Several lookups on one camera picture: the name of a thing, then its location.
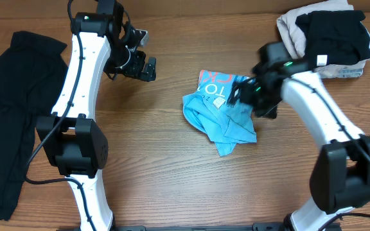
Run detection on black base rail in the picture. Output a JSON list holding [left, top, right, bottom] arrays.
[[109, 218, 294, 231]]

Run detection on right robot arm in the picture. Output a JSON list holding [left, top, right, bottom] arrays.
[[228, 61, 370, 231]]

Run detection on folded beige t-shirt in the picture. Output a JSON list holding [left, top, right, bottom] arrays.
[[276, 0, 370, 78]]

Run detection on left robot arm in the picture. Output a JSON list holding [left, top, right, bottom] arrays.
[[36, 10, 156, 230]]

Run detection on folded black t-shirt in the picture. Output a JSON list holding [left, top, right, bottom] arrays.
[[295, 10, 370, 69]]

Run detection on black t-shirt on left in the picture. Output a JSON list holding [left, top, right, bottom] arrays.
[[0, 31, 67, 221]]

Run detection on light blue t-shirt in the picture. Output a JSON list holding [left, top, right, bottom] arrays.
[[182, 70, 257, 157]]

